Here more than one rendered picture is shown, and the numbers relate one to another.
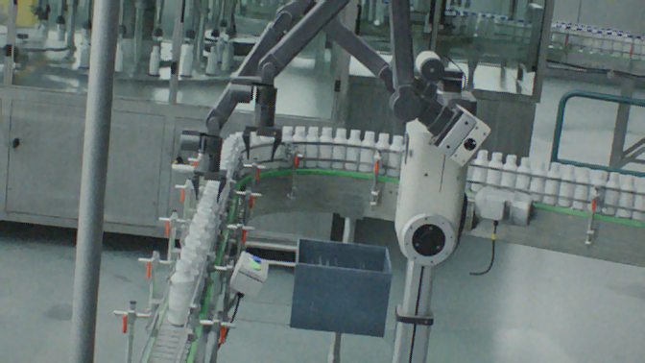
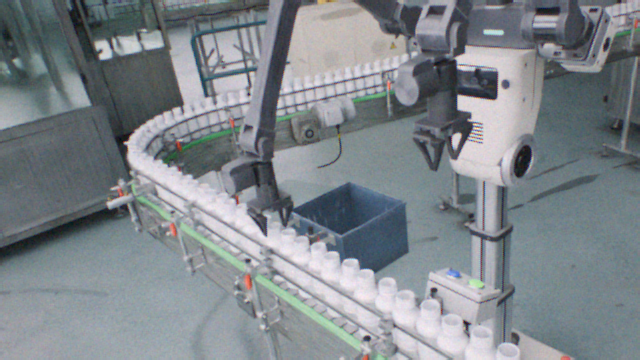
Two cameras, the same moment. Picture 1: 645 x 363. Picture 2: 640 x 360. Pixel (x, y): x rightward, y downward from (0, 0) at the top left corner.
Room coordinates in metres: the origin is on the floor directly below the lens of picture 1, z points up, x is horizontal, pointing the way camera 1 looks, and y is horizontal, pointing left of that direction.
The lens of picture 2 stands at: (2.69, 0.92, 1.82)
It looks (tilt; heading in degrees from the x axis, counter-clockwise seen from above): 29 degrees down; 323
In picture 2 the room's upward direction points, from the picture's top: 8 degrees counter-clockwise
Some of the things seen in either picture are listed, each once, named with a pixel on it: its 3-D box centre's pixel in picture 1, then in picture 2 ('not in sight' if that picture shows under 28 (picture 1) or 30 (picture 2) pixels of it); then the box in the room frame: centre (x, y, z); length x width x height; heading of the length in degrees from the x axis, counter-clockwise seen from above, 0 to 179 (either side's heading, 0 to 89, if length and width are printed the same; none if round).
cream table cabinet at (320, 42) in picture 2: not in sight; (347, 64); (7.11, -2.61, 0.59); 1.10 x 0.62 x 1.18; 74
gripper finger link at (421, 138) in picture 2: (254, 143); (437, 146); (3.34, 0.20, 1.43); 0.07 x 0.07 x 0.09; 1
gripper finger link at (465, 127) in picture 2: (268, 144); (449, 140); (3.34, 0.16, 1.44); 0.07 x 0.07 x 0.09; 1
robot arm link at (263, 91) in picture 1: (264, 95); (439, 76); (3.34, 0.19, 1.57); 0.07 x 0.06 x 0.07; 92
